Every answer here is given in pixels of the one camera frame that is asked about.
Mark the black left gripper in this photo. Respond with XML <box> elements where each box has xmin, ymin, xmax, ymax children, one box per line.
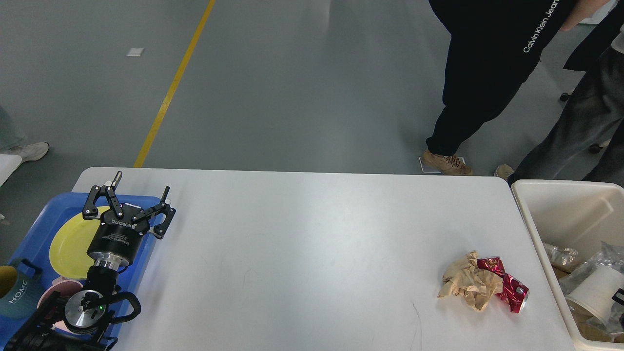
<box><xmin>81</xmin><ymin>171</ymin><xmax>175</xmax><ymax>269</ymax></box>

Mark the white paper cup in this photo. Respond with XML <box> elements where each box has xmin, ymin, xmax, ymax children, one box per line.
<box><xmin>565</xmin><ymin>265</ymin><xmax>624</xmax><ymax>325</ymax></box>

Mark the brown paper bag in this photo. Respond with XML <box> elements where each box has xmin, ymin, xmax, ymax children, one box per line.
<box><xmin>553</xmin><ymin>266</ymin><xmax>617</xmax><ymax>343</ymax></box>

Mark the yellow plastic plate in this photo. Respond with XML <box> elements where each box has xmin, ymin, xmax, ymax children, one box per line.
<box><xmin>51</xmin><ymin>214</ymin><xmax>100</xmax><ymax>280</ymax></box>

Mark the silver foil bag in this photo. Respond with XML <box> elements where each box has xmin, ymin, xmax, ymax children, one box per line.
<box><xmin>543</xmin><ymin>242</ymin><xmax>580</xmax><ymax>273</ymax></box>

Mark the pink mug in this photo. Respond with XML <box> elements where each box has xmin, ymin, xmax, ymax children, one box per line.
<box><xmin>37</xmin><ymin>277</ymin><xmax>84</xmax><ymax>335</ymax></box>

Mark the teal green mug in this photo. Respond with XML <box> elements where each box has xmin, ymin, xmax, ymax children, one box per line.
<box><xmin>0</xmin><ymin>257</ymin><xmax>45</xmax><ymax>319</ymax></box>

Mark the brown paper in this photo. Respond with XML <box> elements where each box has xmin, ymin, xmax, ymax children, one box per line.
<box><xmin>437</xmin><ymin>251</ymin><xmax>503</xmax><ymax>312</ymax></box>

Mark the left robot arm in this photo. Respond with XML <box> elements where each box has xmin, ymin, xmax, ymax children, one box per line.
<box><xmin>1</xmin><ymin>172</ymin><xmax>176</xmax><ymax>351</ymax></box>

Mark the cream plastic bin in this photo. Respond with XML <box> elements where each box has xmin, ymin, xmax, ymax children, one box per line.
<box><xmin>512</xmin><ymin>180</ymin><xmax>624</xmax><ymax>351</ymax></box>

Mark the red wrapper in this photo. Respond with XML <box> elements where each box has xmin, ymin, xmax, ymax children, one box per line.
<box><xmin>477</xmin><ymin>257</ymin><xmax>529</xmax><ymax>313</ymax></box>

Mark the white side table corner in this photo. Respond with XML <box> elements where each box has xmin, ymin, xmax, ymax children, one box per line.
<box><xmin>0</xmin><ymin>154</ymin><xmax>22</xmax><ymax>186</ymax></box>

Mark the person with white sneaker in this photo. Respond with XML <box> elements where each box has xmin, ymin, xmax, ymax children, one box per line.
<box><xmin>0</xmin><ymin>107</ymin><xmax>50</xmax><ymax>163</ymax></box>

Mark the person in grey trousers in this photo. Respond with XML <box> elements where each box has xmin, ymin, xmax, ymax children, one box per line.
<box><xmin>494</xmin><ymin>2</ymin><xmax>624</xmax><ymax>186</ymax></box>

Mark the person in black clothes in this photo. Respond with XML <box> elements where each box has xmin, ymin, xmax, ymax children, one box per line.
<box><xmin>423</xmin><ymin>0</ymin><xmax>606</xmax><ymax>176</ymax></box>

